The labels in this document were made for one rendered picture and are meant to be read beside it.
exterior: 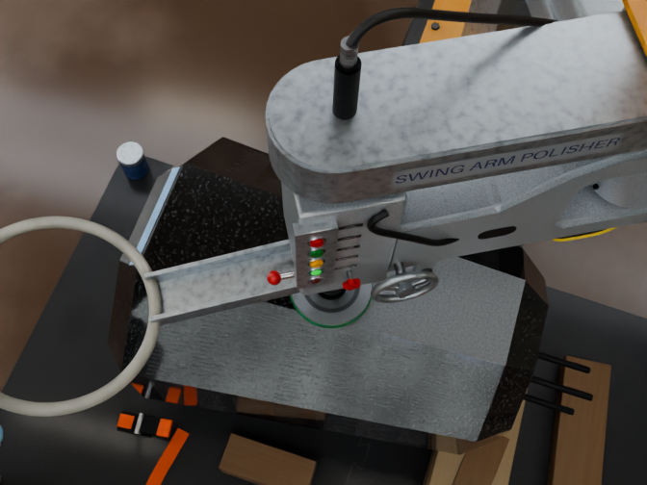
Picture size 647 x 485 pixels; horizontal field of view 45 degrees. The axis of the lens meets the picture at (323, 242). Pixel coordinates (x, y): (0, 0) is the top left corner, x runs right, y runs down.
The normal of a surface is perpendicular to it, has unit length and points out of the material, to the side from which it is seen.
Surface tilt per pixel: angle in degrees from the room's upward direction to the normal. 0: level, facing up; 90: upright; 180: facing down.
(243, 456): 0
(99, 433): 0
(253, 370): 45
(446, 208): 4
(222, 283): 8
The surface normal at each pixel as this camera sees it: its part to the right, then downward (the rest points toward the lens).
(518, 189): -0.62, -0.18
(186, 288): -0.12, -0.36
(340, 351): -0.17, 0.35
